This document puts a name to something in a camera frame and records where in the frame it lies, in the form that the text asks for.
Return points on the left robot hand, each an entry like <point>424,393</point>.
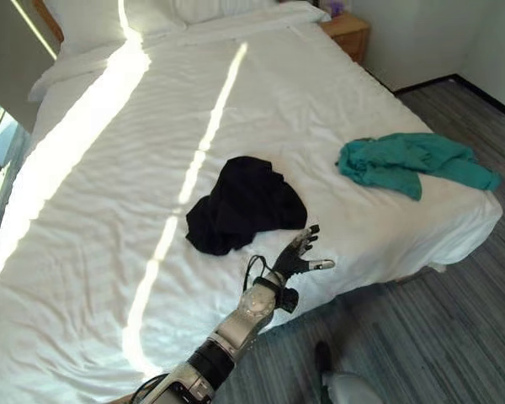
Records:
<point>292,255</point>

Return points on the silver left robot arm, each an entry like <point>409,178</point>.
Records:
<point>235,332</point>

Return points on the bed with white sheet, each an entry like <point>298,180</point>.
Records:
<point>193,189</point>

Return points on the black garment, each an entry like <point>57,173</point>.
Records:
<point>246,206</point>

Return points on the robot leg with dark foot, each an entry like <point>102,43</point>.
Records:
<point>334,374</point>

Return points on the teal green garment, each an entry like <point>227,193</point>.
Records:
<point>408,162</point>

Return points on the wooden nightstand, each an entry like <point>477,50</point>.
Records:
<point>347,35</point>

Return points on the purple item on nightstand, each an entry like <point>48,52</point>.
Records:
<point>334,7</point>

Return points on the white pillow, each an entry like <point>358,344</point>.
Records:
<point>227,8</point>
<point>122,21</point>

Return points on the wooden headboard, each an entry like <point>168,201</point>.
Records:
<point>48,21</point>

